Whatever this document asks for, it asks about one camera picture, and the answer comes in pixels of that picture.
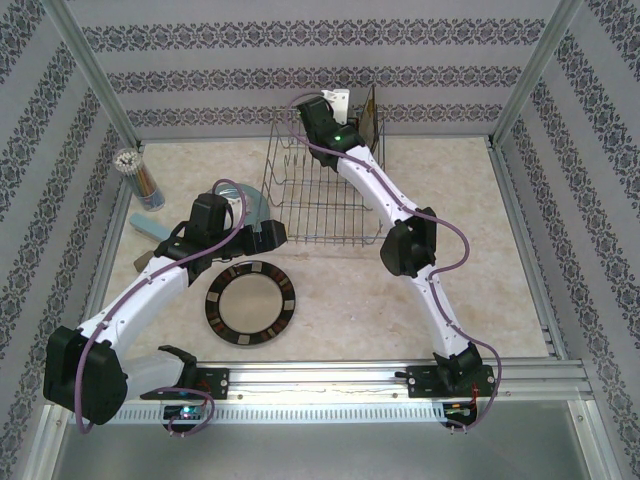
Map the left aluminium side rail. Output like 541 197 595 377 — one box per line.
74 142 146 331

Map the round teal plate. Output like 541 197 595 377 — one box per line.
217 182 276 234

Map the metal wire dish rack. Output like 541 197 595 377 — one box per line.
260 107 394 249

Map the right aluminium side rail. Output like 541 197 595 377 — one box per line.
487 137 569 360

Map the square floral plate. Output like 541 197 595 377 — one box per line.
359 85 385 152

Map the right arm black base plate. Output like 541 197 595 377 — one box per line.
407 364 496 400

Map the clear tube of colour pencils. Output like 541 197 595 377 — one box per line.
113 148 167 213

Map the slotted white cable duct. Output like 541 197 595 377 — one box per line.
107 403 446 425

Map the black rimmed round plate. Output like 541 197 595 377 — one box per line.
203 259 298 348

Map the left aluminium upright post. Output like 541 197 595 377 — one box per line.
42 0 145 147

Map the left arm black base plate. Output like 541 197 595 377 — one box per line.
139 367 230 401

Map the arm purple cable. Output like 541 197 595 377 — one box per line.
74 178 214 439
285 91 503 435

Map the aluminium side rail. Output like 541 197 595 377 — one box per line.
74 142 146 331
487 137 569 360

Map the aluminium upright post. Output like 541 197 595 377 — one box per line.
492 0 584 147
42 0 145 147

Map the right aluminium upright post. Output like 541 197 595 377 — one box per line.
492 0 584 147

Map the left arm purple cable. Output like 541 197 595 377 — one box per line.
74 178 214 439

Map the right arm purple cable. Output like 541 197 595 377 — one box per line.
285 91 503 435

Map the aluminium mounting rail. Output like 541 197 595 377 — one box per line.
114 362 594 401

